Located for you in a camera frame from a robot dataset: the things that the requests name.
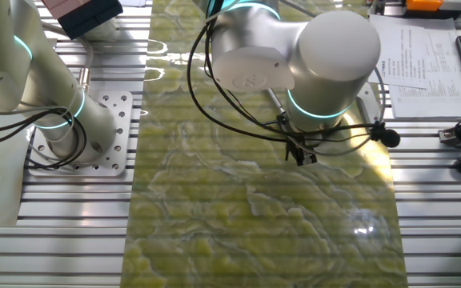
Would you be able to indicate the printed white paper sheet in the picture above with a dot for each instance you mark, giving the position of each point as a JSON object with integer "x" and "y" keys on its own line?
{"x": 442, "y": 92}
{"x": 398, "y": 60}

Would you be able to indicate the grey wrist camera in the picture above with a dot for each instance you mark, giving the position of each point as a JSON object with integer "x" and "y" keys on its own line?
{"x": 365, "y": 106}

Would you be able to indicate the pink cardboard box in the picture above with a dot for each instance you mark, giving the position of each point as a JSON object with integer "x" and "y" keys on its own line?
{"x": 60, "y": 6}

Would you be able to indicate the white instruction paper sheet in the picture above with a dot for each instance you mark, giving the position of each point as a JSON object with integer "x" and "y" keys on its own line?
{"x": 133, "y": 2}

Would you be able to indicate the black clock movement box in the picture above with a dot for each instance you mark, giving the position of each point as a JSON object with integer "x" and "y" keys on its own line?
{"x": 283, "y": 120}

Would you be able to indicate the orange and grey device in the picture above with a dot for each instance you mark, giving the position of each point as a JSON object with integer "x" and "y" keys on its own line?
{"x": 424, "y": 4}

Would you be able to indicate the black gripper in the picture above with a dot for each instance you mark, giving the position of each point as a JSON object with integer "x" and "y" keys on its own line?
{"x": 298, "y": 142}

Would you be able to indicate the green marble pattern mat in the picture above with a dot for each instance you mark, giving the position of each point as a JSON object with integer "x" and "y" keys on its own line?
{"x": 234, "y": 220}

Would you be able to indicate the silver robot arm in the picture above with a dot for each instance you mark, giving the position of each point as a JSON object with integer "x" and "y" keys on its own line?
{"x": 334, "y": 56}

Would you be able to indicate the short black clock hand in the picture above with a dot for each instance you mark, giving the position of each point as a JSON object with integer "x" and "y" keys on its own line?
{"x": 272, "y": 122}

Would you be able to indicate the dark blue cardboard box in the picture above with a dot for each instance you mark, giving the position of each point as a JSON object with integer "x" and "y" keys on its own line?
{"x": 90, "y": 20}

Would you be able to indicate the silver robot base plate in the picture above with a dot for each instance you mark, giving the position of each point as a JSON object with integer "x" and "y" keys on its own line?
{"x": 116, "y": 160}

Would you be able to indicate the black C-clamp with steel screw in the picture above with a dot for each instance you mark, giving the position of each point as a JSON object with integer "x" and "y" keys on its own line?
{"x": 274, "y": 100}

